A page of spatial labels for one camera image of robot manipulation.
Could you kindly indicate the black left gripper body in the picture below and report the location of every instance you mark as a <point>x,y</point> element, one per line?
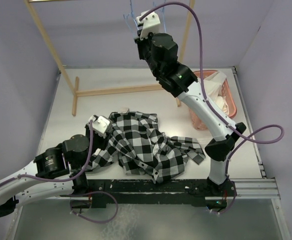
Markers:
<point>96,141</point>

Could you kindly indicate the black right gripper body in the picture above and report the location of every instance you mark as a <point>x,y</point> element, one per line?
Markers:
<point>140,39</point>

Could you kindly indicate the black white checkered shirt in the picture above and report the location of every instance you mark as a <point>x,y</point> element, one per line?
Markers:
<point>141,149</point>

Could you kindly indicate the light blue wire hanger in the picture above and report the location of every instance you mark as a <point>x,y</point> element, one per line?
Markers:
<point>162,11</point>

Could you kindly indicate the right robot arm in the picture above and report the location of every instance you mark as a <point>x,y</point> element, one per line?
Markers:
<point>160,53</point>

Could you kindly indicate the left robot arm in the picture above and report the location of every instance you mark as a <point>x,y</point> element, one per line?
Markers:
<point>58,171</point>

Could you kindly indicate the wooden clothes rack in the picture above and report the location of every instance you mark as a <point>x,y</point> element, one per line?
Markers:
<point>73,42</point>

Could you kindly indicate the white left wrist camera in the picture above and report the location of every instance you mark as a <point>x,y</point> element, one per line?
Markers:
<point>100,125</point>

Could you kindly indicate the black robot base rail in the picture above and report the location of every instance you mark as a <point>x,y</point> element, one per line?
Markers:
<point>194,192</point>

